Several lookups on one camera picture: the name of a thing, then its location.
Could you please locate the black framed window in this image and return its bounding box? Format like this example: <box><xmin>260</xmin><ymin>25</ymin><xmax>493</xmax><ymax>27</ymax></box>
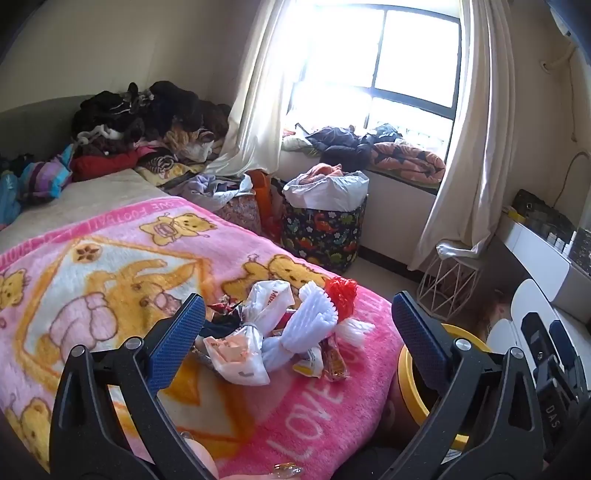
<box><xmin>285</xmin><ymin>0</ymin><xmax>463</xmax><ymax>145</ymax></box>

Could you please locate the red foam fruit net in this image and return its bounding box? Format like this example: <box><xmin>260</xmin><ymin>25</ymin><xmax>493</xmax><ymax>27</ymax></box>
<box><xmin>323</xmin><ymin>277</ymin><xmax>359</xmax><ymax>319</ymax></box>

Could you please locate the floral fabric bag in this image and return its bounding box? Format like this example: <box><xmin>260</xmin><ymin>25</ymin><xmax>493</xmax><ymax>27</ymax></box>
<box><xmin>217</xmin><ymin>191</ymin><xmax>264</xmax><ymax>237</ymax></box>

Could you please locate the beige bed sheet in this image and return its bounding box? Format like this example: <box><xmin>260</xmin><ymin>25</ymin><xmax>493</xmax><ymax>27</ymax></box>
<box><xmin>0</xmin><ymin>167</ymin><xmax>186</xmax><ymax>260</ymax></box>

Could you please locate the white desk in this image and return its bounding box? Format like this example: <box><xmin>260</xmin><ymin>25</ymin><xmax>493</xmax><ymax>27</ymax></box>
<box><xmin>495</xmin><ymin>211</ymin><xmax>591</xmax><ymax>315</ymax></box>

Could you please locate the grey bed headboard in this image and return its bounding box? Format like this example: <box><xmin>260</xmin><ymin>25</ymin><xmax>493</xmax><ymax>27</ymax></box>
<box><xmin>0</xmin><ymin>95</ymin><xmax>93</xmax><ymax>155</ymax></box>

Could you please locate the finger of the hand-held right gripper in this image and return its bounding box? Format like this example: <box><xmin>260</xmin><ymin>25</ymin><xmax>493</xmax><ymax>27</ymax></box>
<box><xmin>549</xmin><ymin>319</ymin><xmax>581</xmax><ymax>370</ymax></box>
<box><xmin>521</xmin><ymin>313</ymin><xmax>555</xmax><ymax>370</ymax></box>

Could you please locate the dark jacket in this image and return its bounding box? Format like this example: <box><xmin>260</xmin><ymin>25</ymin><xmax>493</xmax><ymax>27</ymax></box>
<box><xmin>306</xmin><ymin>124</ymin><xmax>403</xmax><ymax>163</ymax></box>

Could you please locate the yellow cartoon printed cloth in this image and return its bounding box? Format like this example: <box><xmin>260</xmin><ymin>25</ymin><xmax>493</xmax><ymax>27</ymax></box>
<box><xmin>134</xmin><ymin>154</ymin><xmax>218</xmax><ymax>186</ymax></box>

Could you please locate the orange brown snack wrapper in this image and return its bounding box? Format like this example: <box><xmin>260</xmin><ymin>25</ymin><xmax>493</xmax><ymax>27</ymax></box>
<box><xmin>321</xmin><ymin>338</ymin><xmax>350</xmax><ymax>382</ymax></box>

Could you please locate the pink bear printed blanket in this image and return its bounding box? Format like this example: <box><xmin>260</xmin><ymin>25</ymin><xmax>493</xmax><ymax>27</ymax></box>
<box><xmin>0</xmin><ymin>196</ymin><xmax>407</xmax><ymax>480</ymax></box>

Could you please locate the purple striped cloth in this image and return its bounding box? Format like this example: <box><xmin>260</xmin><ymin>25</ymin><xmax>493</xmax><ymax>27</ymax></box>
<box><xmin>17</xmin><ymin>154</ymin><xmax>75</xmax><ymax>202</ymax></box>

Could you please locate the yellow snack wrapper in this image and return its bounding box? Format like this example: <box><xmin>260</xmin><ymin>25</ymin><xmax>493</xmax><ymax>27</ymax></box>
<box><xmin>293</xmin><ymin>346</ymin><xmax>324</xmax><ymax>377</ymax></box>

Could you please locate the black snack wrapper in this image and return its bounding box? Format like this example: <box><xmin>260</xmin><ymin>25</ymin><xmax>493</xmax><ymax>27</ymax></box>
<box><xmin>198</xmin><ymin>318</ymin><xmax>242</xmax><ymax>343</ymax></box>

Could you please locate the white printed plastic bag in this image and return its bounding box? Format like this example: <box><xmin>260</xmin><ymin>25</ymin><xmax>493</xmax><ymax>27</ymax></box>
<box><xmin>203</xmin><ymin>280</ymin><xmax>296</xmax><ymax>387</ymax></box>

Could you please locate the yellow trash bin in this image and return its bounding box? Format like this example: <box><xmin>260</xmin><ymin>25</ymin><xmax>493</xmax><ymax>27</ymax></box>
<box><xmin>397</xmin><ymin>323</ymin><xmax>492</xmax><ymax>450</ymax></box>

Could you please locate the blue patterned cloth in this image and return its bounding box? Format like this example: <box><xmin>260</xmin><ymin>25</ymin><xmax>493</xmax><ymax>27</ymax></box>
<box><xmin>0</xmin><ymin>168</ymin><xmax>22</xmax><ymax>228</ymax></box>

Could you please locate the white cloth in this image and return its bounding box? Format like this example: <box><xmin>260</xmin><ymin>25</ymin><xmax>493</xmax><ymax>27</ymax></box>
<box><xmin>436</xmin><ymin>241</ymin><xmax>482</xmax><ymax>260</ymax></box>

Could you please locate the pink cloth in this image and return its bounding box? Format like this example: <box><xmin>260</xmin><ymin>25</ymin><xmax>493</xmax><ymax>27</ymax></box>
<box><xmin>300</xmin><ymin>163</ymin><xmax>345</xmax><ymax>184</ymax></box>

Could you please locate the white wire basket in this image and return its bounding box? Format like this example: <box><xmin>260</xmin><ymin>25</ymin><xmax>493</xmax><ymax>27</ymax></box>
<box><xmin>418</xmin><ymin>241</ymin><xmax>484</xmax><ymax>320</ymax></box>

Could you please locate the white plastic bag liner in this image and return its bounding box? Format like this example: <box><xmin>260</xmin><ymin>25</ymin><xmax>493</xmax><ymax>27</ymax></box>
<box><xmin>282</xmin><ymin>170</ymin><xmax>370</xmax><ymax>211</ymax></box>

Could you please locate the white wall pipe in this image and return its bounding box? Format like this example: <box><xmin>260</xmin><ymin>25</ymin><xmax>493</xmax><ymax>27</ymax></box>
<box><xmin>541</xmin><ymin>44</ymin><xmax>584</xmax><ymax>145</ymax></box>

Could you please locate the red candy wrapper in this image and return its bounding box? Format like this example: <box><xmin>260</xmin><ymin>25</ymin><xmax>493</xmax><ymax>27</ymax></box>
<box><xmin>208</xmin><ymin>299</ymin><xmax>245</xmax><ymax>320</ymax></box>

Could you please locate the dinosaur print storage basket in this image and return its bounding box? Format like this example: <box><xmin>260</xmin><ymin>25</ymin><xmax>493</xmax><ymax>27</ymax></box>
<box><xmin>281</xmin><ymin>194</ymin><xmax>369</xmax><ymax>274</ymax></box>

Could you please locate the orange bag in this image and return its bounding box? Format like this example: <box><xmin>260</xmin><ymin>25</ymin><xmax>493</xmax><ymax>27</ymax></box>
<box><xmin>246</xmin><ymin>169</ymin><xmax>285</xmax><ymax>237</ymax></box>

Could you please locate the cream curtain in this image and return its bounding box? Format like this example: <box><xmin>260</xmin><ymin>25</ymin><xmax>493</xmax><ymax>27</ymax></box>
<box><xmin>409</xmin><ymin>0</ymin><xmax>523</xmax><ymax>273</ymax></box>
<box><xmin>202</xmin><ymin>0</ymin><xmax>324</xmax><ymax>179</ymax></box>

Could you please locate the person's left hand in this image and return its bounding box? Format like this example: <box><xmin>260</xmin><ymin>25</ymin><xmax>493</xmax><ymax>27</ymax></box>
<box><xmin>178</xmin><ymin>431</ymin><xmax>305</xmax><ymax>480</ymax></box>

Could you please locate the lavender grey cloth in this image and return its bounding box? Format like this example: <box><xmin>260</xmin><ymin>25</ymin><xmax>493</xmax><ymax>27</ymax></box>
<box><xmin>165</xmin><ymin>173</ymin><xmax>254</xmax><ymax>205</ymax></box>

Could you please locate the pile of clothes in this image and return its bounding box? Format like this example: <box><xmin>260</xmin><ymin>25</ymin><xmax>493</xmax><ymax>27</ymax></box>
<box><xmin>69</xmin><ymin>80</ymin><xmax>232</xmax><ymax>183</ymax></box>

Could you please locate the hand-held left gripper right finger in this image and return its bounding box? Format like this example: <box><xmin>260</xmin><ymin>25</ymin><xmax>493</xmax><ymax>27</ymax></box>
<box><xmin>392</xmin><ymin>291</ymin><xmax>555</xmax><ymax>480</ymax></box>

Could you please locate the orange patterned blanket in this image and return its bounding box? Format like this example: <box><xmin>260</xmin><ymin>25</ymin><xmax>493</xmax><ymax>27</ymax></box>
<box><xmin>370</xmin><ymin>140</ymin><xmax>447</xmax><ymax>186</ymax></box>

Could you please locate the white foam fruit net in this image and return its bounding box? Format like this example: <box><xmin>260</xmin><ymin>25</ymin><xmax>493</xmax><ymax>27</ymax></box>
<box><xmin>263</xmin><ymin>281</ymin><xmax>377</xmax><ymax>372</ymax></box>

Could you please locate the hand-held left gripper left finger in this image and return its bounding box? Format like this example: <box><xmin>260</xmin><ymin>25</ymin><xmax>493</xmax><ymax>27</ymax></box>
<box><xmin>48</xmin><ymin>293</ymin><xmax>219</xmax><ymax>480</ymax></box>

